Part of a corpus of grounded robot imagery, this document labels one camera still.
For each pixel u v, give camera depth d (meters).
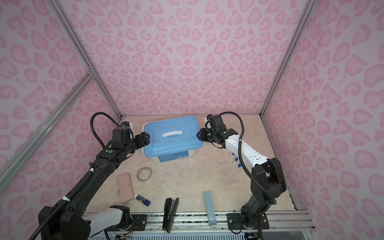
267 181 0.45
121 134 0.59
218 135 0.64
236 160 0.79
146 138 0.75
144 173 0.90
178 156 0.93
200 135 0.78
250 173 0.43
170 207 0.81
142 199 0.78
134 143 0.69
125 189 0.83
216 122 0.67
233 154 0.82
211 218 0.71
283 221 0.74
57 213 0.38
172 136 0.86
